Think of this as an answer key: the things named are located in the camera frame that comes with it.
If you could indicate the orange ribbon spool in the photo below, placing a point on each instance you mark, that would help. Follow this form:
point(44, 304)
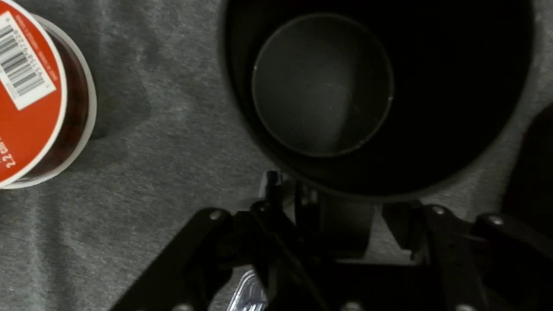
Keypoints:
point(28, 121)

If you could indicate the grey tablecloth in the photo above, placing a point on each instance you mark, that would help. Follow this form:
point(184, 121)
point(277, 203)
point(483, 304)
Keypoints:
point(161, 143)

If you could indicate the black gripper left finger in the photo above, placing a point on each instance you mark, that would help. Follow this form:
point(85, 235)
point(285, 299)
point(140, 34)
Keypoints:
point(230, 259)

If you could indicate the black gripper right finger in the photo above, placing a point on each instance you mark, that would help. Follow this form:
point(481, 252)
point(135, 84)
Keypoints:
point(477, 259)

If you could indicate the black cup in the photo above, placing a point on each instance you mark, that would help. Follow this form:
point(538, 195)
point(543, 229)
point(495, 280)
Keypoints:
point(322, 86)

